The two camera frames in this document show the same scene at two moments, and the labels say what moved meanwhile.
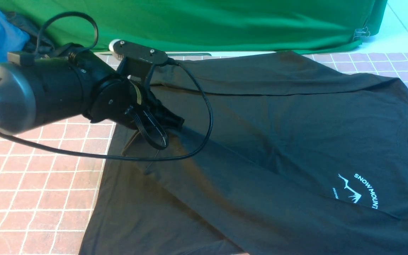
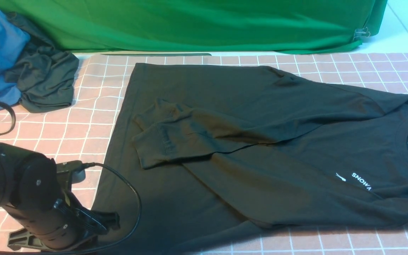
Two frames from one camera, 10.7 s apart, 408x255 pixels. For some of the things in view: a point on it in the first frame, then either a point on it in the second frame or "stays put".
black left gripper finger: (168, 119) to (99, 222)
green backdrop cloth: (182, 27) stays put
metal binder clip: (361, 32) stays put
